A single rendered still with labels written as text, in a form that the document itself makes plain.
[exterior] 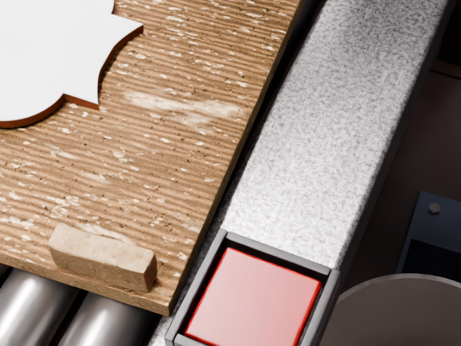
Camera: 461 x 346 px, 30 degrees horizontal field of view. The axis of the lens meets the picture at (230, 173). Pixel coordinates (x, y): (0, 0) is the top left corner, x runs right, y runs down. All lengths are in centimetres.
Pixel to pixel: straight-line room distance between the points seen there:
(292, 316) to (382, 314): 74
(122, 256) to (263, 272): 8
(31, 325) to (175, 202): 11
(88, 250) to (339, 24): 26
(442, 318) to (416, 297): 6
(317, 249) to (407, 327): 75
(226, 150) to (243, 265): 8
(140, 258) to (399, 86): 23
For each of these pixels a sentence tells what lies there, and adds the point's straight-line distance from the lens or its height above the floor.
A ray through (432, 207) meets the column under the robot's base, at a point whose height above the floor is 2.
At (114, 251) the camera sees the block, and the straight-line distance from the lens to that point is 47.
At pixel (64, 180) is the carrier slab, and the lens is 53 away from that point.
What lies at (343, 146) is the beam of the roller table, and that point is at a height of 92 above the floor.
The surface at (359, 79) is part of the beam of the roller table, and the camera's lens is 60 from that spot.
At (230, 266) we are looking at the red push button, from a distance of 50.
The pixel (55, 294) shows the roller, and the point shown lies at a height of 91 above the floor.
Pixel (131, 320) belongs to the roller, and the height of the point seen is 91.
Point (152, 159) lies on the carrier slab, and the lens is 53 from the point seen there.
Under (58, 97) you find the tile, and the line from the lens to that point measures 56.
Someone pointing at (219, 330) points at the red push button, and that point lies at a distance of 48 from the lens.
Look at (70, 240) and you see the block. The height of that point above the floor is 96.
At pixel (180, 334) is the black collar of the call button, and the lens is 48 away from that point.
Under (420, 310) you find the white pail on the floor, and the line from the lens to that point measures 121.
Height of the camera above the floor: 137
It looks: 56 degrees down
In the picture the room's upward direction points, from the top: 3 degrees counter-clockwise
